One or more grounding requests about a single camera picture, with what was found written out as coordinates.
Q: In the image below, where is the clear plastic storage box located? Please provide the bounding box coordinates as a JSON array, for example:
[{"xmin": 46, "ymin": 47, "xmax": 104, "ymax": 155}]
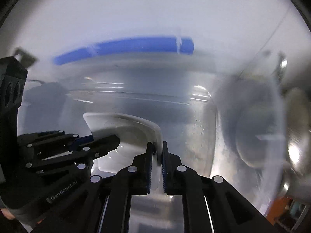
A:
[{"xmin": 18, "ymin": 51, "xmax": 281, "ymax": 214}]

